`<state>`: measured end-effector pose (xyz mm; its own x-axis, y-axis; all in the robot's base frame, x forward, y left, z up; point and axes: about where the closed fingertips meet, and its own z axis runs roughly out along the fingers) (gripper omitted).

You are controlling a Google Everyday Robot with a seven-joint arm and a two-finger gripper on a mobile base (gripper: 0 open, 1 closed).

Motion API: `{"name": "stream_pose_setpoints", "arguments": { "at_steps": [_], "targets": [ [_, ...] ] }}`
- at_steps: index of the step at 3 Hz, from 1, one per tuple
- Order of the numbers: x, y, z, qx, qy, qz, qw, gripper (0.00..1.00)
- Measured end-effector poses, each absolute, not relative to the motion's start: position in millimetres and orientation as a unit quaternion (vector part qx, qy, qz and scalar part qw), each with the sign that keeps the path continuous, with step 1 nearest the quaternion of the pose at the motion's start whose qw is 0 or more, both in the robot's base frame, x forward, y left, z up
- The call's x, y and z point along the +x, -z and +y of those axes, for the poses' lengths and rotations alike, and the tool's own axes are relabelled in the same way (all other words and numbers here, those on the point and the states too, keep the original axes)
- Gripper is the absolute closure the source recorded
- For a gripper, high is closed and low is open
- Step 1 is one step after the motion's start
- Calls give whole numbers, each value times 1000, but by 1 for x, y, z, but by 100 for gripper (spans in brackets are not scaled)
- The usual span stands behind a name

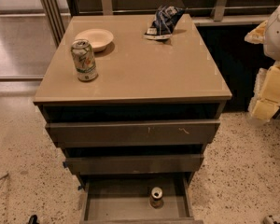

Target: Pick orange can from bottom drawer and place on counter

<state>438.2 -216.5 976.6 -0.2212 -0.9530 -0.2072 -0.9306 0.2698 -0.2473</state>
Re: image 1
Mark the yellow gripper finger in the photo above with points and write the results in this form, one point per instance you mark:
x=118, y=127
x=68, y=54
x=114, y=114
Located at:
x=256, y=36
x=266, y=100

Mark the orange soda can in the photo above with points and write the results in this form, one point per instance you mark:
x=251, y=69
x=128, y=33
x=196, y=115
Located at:
x=155, y=198

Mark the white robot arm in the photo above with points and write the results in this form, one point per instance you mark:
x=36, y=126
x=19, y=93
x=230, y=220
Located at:
x=271, y=45

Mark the grey middle drawer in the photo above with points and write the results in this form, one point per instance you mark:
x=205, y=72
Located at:
x=117, y=165

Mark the grey drawer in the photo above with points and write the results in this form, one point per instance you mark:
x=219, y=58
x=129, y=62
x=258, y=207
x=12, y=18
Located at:
x=125, y=200
x=132, y=134
x=117, y=165

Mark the tan drawer cabinet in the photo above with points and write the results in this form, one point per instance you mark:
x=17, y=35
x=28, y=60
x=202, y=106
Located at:
x=138, y=80

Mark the grey top drawer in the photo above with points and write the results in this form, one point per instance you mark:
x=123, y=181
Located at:
x=132, y=134

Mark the green white soda can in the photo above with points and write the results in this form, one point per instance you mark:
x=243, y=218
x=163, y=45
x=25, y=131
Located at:
x=84, y=61

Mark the grey bottom drawer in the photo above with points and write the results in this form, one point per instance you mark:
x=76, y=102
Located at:
x=125, y=200

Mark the blue chip bag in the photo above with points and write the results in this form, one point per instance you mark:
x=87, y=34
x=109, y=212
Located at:
x=164, y=23

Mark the white object bottom right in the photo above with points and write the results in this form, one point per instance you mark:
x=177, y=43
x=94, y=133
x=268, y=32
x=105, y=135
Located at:
x=272, y=219

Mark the white bowl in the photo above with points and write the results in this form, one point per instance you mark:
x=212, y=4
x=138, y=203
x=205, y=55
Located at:
x=98, y=38

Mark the black object bottom left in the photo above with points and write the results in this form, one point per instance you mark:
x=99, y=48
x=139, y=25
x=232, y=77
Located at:
x=33, y=220

